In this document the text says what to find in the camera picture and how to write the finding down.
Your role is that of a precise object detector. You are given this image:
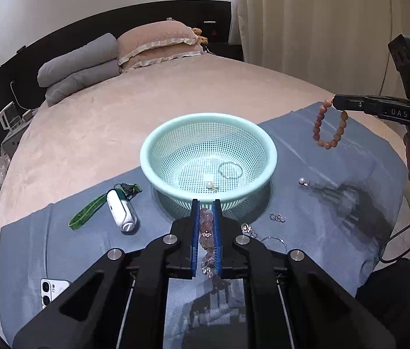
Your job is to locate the orange bead bracelet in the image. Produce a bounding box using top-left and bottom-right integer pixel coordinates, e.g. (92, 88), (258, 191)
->
(312, 98), (349, 150)

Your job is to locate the pearl stud in basket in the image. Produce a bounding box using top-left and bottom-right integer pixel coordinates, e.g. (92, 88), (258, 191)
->
(205, 176), (218, 192)

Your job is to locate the mint green plastic basket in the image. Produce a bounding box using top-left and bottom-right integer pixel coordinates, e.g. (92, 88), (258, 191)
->
(140, 113), (278, 210)

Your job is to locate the small crystal earring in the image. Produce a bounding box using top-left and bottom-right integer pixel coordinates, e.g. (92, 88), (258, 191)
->
(270, 213), (286, 223)

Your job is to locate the white handheld device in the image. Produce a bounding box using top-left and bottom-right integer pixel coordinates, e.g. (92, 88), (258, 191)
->
(106, 188), (139, 233)

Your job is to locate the large silver hoop bangle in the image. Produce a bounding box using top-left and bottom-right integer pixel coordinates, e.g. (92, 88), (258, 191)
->
(261, 236), (288, 254)

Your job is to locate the beige curtain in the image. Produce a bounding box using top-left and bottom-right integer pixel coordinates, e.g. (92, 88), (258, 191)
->
(235, 0), (410, 97)

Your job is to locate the blue denim cloth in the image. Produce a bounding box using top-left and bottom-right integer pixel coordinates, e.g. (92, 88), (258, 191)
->
(0, 106), (406, 348)

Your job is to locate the beige bed cover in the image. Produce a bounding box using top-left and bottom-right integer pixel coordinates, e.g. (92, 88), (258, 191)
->
(0, 54), (331, 231)

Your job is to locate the yellow plush toy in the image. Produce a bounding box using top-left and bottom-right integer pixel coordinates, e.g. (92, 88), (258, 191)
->
(192, 28), (208, 46)

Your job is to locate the pink ruffled pillow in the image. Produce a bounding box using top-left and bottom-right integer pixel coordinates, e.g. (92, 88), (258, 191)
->
(117, 20), (204, 72)

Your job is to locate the white phone butterfly case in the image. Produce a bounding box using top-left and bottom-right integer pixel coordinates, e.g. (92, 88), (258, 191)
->
(40, 278), (71, 309)

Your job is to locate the grey folded blanket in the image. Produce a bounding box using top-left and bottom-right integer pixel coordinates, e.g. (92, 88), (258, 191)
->
(37, 33), (121, 106)

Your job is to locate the grey nightstand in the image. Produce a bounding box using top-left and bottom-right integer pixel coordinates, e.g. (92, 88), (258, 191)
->
(0, 109), (38, 159)

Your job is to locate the black headboard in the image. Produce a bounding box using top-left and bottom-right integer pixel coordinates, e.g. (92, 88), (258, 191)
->
(0, 0), (244, 145)

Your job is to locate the small beaded ring bracelet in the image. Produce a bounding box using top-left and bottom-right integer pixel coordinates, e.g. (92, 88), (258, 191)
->
(218, 161), (245, 181)

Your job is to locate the black cable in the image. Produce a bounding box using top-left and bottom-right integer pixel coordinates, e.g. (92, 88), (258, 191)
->
(378, 206), (410, 264)

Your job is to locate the white charging cable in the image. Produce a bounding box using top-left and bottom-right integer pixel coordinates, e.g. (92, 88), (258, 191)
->
(9, 79), (33, 112)

